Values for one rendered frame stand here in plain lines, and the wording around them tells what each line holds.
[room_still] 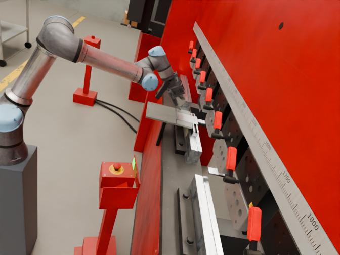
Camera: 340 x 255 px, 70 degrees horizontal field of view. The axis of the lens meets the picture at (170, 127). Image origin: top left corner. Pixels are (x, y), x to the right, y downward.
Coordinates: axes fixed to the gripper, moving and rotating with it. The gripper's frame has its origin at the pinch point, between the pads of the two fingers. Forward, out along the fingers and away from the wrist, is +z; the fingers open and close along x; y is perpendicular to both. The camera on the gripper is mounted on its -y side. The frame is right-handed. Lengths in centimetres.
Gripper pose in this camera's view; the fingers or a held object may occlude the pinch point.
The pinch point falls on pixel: (178, 108)
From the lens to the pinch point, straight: 136.9
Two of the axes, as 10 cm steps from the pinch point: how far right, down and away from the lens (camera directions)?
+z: 4.0, 7.7, 5.0
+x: -0.2, -5.4, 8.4
